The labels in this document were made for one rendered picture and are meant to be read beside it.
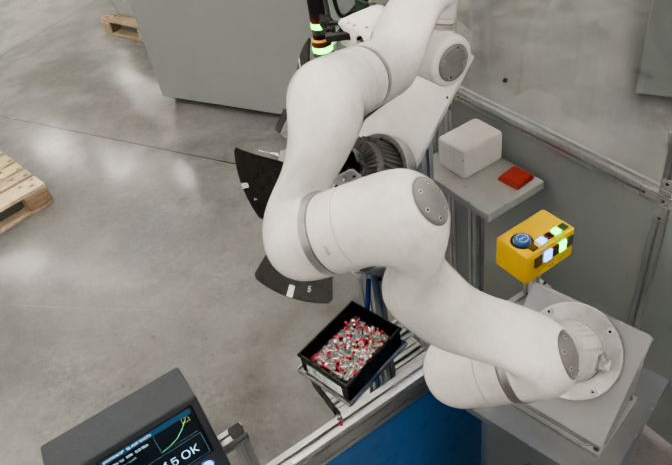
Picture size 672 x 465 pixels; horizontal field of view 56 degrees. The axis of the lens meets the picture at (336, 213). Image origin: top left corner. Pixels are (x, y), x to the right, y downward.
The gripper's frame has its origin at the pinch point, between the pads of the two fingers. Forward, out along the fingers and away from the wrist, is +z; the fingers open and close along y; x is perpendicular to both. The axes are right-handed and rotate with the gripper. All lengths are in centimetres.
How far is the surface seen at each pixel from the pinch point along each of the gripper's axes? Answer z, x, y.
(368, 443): -24, -94, -26
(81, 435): -21, -42, -76
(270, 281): 16, -69, -25
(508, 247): -24, -59, 21
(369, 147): 19, -46, 13
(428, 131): 13, -46, 29
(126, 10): 471, -137, 66
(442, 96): 14, -39, 35
